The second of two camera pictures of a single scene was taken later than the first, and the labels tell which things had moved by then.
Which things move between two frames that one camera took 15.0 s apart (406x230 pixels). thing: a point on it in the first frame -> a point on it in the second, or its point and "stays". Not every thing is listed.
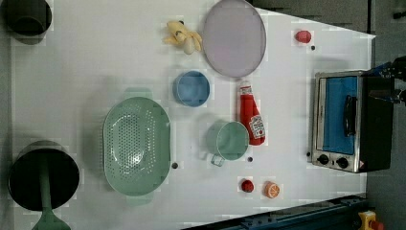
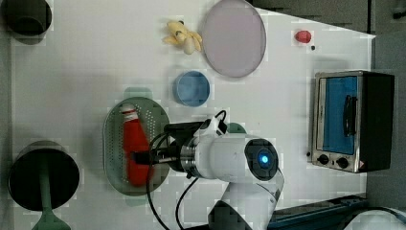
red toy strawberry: [303, 36] stays
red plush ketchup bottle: [249, 115] -> [135, 140]
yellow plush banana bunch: [181, 35] stays
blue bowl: [191, 88] stays
